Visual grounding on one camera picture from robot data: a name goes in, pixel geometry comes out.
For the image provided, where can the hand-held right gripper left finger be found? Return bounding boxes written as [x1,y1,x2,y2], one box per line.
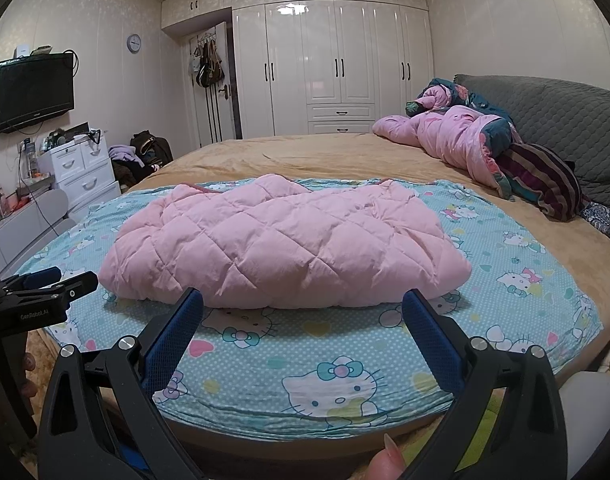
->
[36,287,206,480]

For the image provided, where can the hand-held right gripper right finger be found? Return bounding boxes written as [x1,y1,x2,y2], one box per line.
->
[402,289,568,480]

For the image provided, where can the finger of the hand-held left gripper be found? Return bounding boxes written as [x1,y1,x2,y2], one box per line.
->
[5,271,100,307]
[0,267,63,293]

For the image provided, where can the pink quilted jacket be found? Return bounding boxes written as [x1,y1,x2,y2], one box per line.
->
[97,174,473,310]

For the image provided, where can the purple clothes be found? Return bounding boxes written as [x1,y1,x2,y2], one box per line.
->
[107,145,146,166]

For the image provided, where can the person's left hand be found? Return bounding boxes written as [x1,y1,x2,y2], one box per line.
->
[20,352,38,401]

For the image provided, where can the person's right hand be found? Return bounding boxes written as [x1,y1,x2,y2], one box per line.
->
[367,432,410,480]

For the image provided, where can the grey rounded cabinet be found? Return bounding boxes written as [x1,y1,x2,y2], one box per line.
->
[0,187,70,281]

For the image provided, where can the cartoon cat printed blanket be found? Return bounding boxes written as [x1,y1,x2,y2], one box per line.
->
[22,177,603,436]

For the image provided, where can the person's green clothing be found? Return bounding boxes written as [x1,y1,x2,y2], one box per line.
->
[415,387,508,466]

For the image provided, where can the white drawer chest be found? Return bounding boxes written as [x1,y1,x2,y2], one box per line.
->
[37,132,123,211]

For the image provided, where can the black bag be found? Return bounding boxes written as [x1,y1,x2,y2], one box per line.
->
[130,130,174,166]

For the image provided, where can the black television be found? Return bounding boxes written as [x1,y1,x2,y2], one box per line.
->
[0,51,76,135]

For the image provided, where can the striped dark pillow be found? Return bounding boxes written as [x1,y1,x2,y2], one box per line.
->
[497,142,590,221]

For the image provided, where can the pink floral quilt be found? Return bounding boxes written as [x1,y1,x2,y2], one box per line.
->
[372,77,516,196]

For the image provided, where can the patterned dark pillow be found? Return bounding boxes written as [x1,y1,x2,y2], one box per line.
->
[580,201,610,246]

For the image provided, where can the white door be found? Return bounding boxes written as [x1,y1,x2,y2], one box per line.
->
[182,25,243,150]

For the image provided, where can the tan bed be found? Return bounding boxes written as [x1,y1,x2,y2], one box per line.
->
[120,132,610,376]

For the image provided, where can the brown hanging handbag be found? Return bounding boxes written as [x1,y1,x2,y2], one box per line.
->
[194,40,226,87]

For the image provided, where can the grey quilted headboard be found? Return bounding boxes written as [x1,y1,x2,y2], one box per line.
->
[455,74,610,216]

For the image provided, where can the white wardrobe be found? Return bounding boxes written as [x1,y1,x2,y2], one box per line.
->
[161,0,436,148]

